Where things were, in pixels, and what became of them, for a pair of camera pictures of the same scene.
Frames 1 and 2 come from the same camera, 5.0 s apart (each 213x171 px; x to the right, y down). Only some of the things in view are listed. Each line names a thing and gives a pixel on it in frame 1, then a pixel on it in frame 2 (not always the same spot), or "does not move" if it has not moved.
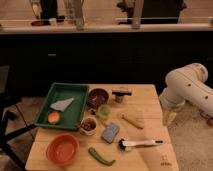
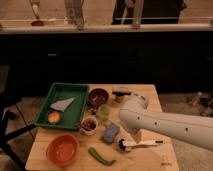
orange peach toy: [53, 117] does not move
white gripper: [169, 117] -> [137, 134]
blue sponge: [110, 133] does not move
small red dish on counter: [37, 23] does not move
